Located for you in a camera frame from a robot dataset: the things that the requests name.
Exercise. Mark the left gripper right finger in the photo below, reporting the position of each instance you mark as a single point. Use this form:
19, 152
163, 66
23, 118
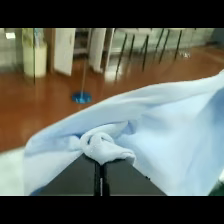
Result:
128, 181

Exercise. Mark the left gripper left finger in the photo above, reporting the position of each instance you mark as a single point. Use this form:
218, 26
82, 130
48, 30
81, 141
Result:
75, 180

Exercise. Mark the light blue shirt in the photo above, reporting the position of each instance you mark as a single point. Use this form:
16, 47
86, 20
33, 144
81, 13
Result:
166, 133

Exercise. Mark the blue mop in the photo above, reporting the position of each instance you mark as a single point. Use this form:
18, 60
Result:
81, 97

